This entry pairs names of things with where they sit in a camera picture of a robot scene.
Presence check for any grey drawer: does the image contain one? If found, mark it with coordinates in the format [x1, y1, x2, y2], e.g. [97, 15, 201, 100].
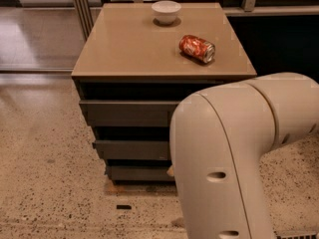
[106, 166, 174, 181]
[80, 100, 178, 127]
[93, 140, 170, 160]

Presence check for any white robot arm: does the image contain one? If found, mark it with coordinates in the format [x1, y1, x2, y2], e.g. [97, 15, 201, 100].
[169, 73, 319, 239]

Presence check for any grey bottom drawer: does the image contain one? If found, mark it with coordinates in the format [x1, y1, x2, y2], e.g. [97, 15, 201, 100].
[106, 166, 174, 181]

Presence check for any grey top drawer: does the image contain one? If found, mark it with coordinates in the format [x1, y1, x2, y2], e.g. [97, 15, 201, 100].
[80, 100, 178, 127]

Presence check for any grey drawer cabinet beige top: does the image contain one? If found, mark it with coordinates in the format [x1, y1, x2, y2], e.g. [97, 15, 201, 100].
[71, 2, 258, 186]

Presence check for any small black floor object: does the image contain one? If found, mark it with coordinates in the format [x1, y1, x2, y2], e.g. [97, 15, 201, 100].
[117, 205, 132, 210]

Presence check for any red soda can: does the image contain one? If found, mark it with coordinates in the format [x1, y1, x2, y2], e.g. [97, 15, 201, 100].
[178, 35, 215, 64]

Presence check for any white ceramic bowl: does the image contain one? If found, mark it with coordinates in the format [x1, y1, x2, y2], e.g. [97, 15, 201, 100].
[152, 1, 181, 25]

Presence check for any metal window frame post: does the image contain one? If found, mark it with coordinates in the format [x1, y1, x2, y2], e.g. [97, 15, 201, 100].
[73, 0, 94, 40]

